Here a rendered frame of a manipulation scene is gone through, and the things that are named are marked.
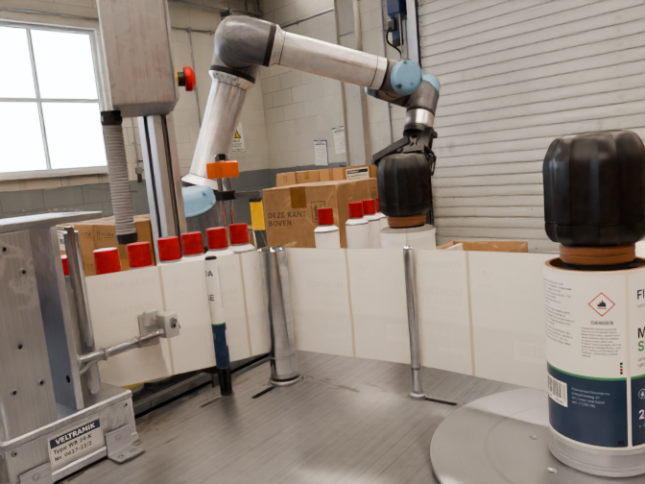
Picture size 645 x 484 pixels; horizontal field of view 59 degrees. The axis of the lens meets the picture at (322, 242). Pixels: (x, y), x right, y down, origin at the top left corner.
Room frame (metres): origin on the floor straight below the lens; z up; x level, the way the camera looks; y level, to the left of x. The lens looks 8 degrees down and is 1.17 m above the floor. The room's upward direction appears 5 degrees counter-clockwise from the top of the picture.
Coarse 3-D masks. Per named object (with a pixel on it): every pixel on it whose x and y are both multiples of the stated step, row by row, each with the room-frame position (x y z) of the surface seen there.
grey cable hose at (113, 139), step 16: (112, 112) 0.90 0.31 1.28; (112, 128) 0.90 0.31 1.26; (112, 144) 0.90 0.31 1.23; (112, 160) 0.90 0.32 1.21; (112, 176) 0.90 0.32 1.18; (112, 192) 0.90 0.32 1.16; (128, 192) 0.91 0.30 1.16; (128, 208) 0.90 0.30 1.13; (128, 224) 0.90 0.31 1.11; (128, 240) 0.90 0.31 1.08
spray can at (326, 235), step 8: (320, 208) 1.16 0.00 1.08; (328, 208) 1.15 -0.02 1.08; (320, 216) 1.15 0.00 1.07; (328, 216) 1.15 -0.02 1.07; (320, 224) 1.15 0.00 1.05; (328, 224) 1.15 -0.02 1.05; (320, 232) 1.14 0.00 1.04; (328, 232) 1.14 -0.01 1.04; (336, 232) 1.15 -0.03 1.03; (320, 240) 1.15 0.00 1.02; (328, 240) 1.14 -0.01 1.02; (336, 240) 1.15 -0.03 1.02; (328, 248) 1.14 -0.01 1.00
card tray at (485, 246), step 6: (444, 246) 1.91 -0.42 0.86; (450, 246) 1.95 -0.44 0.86; (468, 246) 1.93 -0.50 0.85; (474, 246) 1.92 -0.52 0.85; (480, 246) 1.91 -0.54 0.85; (486, 246) 1.90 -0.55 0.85; (492, 246) 1.88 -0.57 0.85; (498, 246) 1.87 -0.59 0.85; (504, 246) 1.86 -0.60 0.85; (510, 246) 1.85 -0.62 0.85; (516, 246) 1.83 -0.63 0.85; (522, 246) 1.77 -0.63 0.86; (510, 252) 1.68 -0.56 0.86; (516, 252) 1.73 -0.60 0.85; (522, 252) 1.77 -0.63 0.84
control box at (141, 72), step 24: (120, 0) 0.86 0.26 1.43; (144, 0) 0.87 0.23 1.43; (120, 24) 0.86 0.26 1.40; (144, 24) 0.87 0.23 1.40; (168, 24) 0.89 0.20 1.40; (120, 48) 0.86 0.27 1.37; (144, 48) 0.87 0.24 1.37; (168, 48) 0.88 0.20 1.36; (120, 72) 0.86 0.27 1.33; (144, 72) 0.87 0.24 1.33; (168, 72) 0.88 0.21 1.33; (120, 96) 0.86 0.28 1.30; (144, 96) 0.87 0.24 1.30; (168, 96) 0.88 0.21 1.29
